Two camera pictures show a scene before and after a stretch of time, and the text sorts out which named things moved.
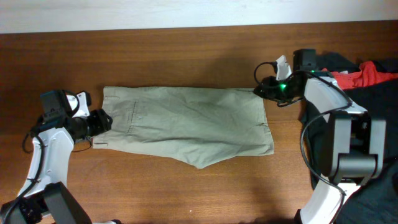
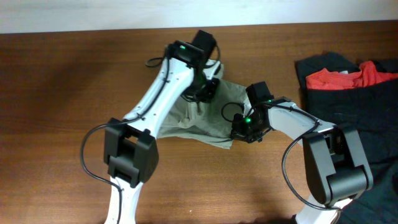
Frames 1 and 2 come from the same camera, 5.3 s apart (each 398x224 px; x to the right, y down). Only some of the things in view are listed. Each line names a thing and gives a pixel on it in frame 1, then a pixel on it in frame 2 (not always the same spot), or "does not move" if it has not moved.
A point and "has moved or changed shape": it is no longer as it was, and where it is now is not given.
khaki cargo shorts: (198, 126) has moved or changed shape
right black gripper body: (280, 91) -> (247, 127)
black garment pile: (375, 202) does not move
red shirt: (365, 74) does not move
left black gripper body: (92, 125) -> (201, 88)
